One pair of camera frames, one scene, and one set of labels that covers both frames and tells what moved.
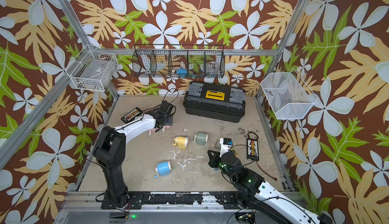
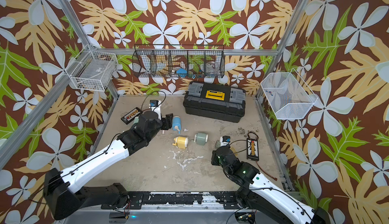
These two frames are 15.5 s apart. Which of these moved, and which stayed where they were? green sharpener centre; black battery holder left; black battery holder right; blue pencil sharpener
Moved: blue pencil sharpener
Stayed: black battery holder left; green sharpener centre; black battery holder right
